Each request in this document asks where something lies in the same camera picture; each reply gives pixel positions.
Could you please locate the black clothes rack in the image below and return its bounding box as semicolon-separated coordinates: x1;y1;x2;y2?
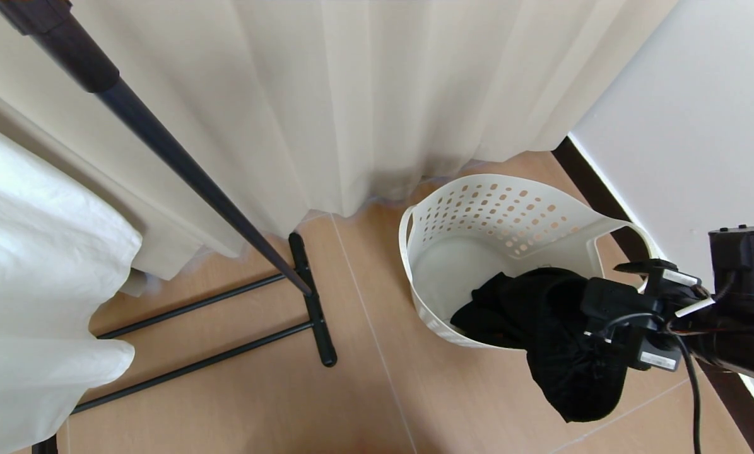
0;0;338;454

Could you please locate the white laundry basket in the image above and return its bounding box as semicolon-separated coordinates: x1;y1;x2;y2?
399;175;658;351

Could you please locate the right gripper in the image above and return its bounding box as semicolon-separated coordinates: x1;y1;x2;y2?
629;314;710;374

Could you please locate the black garment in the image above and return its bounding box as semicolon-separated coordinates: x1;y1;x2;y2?
451;268;630;423

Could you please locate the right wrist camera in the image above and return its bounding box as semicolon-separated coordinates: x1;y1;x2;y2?
580;257;705;344

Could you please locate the beige curtain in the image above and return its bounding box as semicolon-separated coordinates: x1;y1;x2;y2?
0;0;677;281

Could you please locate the white garment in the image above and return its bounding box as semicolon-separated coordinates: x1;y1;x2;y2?
0;117;144;454

